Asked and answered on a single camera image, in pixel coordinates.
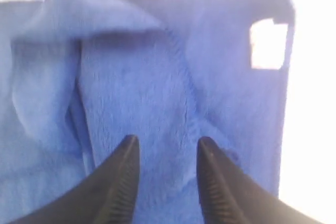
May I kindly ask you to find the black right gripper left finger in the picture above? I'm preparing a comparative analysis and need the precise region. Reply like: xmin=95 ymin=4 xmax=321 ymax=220
xmin=13 ymin=135 xmax=139 ymax=224

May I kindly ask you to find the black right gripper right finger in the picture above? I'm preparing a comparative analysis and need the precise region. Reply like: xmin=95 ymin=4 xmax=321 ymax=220
xmin=197 ymin=136 xmax=318 ymax=224

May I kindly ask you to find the blue towel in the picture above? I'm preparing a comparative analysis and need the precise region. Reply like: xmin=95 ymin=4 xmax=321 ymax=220
xmin=1 ymin=0 xmax=295 ymax=223

